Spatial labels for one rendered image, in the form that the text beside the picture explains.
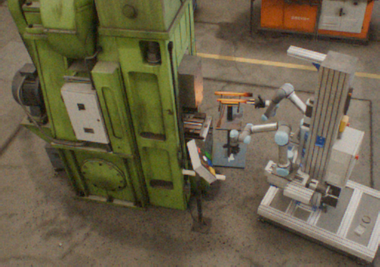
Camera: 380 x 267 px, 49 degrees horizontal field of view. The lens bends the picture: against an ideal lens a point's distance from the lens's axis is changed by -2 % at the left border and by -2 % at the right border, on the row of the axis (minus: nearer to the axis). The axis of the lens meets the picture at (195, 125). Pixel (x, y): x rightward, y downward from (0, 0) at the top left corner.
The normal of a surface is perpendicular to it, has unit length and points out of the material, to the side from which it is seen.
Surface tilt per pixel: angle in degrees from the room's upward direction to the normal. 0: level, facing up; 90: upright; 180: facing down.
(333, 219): 0
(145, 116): 89
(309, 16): 90
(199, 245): 0
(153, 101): 89
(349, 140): 0
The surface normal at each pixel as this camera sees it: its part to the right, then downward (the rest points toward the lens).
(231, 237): -0.06, -0.73
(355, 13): -0.27, 0.67
